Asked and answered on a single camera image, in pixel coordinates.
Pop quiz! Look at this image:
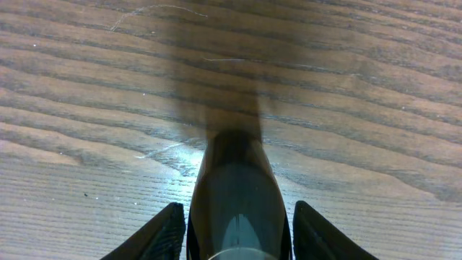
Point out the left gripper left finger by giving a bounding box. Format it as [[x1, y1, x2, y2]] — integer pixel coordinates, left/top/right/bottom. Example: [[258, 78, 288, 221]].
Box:
[[101, 202, 186, 260]]

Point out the dark bottle white cap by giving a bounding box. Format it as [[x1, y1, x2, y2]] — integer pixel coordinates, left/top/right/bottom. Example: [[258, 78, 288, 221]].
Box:
[[186, 130, 292, 260]]

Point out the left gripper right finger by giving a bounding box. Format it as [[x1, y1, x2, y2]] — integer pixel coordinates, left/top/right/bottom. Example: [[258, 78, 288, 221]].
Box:
[[292, 201, 378, 260]]

